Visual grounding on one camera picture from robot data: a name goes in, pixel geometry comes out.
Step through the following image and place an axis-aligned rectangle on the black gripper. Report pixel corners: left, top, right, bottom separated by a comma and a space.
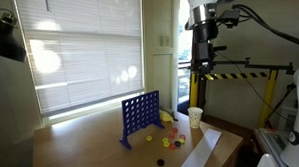
188, 22, 221, 75

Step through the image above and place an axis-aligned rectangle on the white dotted paper cup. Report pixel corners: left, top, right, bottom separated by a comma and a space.
186, 106, 204, 130

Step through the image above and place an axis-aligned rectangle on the black clamp rod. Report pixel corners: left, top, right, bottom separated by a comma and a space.
178, 55, 295, 79

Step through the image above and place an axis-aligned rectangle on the yellow banana toy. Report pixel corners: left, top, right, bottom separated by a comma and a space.
158, 109, 176, 124

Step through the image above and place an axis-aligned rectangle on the yellow black striped barrier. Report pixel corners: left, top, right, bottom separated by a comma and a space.
188, 70, 281, 130

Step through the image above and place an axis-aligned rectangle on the blue connect four grid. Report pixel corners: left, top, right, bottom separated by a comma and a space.
118, 89, 167, 151

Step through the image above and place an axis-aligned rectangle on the white paper strip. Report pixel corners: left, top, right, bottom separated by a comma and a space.
175, 127, 223, 167

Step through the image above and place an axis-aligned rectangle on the flat panel with green print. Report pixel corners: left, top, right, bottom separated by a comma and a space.
254, 126, 294, 158

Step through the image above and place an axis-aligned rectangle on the white plastic object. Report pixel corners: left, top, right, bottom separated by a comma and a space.
255, 152, 284, 167

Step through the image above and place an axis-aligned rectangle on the white window blind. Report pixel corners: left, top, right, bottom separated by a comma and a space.
15, 0, 146, 116

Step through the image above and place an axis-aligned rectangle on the black floor lamp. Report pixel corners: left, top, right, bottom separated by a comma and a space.
0, 7, 28, 64

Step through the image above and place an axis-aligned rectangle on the beige wall switch plate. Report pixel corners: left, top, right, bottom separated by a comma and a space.
159, 35, 171, 48

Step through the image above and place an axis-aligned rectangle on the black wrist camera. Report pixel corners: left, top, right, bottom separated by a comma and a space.
219, 8, 242, 29

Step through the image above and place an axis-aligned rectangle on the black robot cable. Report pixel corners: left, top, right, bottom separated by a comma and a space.
232, 1, 299, 53

